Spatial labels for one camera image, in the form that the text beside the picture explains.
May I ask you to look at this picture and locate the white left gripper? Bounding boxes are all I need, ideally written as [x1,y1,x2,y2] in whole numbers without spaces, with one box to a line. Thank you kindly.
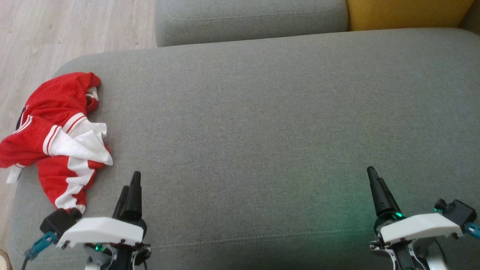
[56,171,152,270]

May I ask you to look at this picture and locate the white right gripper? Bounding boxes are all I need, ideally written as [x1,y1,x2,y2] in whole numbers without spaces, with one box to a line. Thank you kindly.
[367,166,464,270]

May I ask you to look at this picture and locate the red white basketball shorts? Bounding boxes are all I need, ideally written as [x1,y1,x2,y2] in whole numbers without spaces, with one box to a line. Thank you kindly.
[7,150,113,214]

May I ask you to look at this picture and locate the red white basketball jersey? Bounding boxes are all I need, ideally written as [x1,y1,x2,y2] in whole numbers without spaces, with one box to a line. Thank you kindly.
[0,72,113,170]

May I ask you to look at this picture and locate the grey sofa seat cushion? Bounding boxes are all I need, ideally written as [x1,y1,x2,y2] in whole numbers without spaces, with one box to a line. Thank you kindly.
[9,28,480,270]

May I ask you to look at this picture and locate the beige woven rug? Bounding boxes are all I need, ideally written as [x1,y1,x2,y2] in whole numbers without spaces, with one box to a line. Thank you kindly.
[0,249,14,270]

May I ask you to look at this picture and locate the yellow cushion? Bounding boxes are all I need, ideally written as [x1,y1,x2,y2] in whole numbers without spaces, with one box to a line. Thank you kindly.
[346,0,476,32]

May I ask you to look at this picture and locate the grey sofa back cushion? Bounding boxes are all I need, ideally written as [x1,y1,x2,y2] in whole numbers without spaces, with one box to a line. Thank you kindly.
[155,0,349,47]

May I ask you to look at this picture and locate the black right cable blue plug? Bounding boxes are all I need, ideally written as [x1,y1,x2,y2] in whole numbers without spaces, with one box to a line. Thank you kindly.
[464,221,480,240]

